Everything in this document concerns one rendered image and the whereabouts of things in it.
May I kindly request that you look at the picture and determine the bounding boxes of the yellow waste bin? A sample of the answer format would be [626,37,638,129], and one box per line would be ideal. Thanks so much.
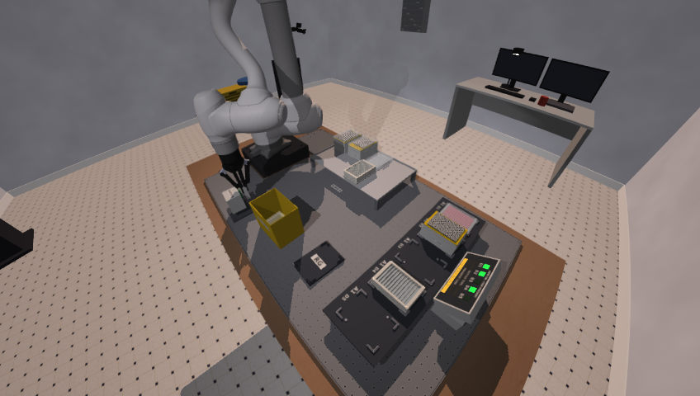
[249,188,305,249]

